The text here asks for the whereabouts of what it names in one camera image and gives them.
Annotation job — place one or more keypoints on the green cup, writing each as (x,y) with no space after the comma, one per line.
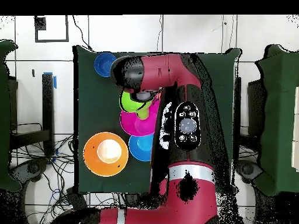
(143,114)

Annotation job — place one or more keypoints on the large pink bowl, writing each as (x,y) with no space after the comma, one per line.
(130,123)

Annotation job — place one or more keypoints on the light blue bowl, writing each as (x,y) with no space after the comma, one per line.
(140,149)

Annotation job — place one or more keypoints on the light green bowl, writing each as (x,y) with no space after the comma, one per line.
(128,103)

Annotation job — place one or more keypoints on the large orange bowl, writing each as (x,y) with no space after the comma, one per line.
(93,158)

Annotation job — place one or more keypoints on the small dark blue bowl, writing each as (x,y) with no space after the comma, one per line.
(101,65)

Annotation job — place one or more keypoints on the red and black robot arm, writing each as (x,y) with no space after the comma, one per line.
(186,198)

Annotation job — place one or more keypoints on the dark green tablecloth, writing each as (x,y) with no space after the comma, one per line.
(98,105)

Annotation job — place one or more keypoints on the black power strip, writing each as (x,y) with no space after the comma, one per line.
(78,200)

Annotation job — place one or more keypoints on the green-clothed side table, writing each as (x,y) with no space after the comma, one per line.
(280,116)
(4,163)

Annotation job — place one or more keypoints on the black stand frame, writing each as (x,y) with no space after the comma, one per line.
(48,105)
(237,98)

